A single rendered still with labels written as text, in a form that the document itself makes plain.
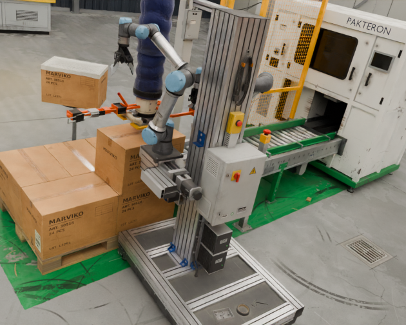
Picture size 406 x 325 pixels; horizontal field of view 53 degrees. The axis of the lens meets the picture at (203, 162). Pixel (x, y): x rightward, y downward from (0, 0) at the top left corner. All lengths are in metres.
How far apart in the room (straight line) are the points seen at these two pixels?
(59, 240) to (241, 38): 1.92
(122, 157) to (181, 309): 1.15
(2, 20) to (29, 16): 0.56
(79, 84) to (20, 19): 6.06
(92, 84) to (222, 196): 2.35
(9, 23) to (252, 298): 8.65
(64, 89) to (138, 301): 2.41
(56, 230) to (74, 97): 1.84
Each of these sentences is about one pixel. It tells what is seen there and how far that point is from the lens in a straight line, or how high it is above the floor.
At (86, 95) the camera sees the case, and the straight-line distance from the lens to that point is 4.49.
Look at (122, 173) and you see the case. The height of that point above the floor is 0.73.
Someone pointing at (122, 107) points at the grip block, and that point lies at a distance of 3.04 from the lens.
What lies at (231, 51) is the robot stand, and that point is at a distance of 2.37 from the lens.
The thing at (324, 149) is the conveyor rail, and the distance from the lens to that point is 4.96.
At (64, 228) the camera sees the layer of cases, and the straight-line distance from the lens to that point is 3.14.
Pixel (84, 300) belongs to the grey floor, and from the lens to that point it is 3.14.
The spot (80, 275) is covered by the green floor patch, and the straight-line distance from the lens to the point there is 3.31.
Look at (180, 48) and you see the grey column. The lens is 4.54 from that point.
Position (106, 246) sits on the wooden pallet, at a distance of 3.48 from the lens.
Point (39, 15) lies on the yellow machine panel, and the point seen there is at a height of 0.43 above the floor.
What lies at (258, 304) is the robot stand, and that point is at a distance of 3.02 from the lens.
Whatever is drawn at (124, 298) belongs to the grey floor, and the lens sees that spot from 3.15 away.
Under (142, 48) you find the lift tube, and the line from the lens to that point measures 3.02.
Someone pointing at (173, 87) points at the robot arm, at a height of 1.58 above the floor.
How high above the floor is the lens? 2.30
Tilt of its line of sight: 27 degrees down
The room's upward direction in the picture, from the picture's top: 11 degrees clockwise
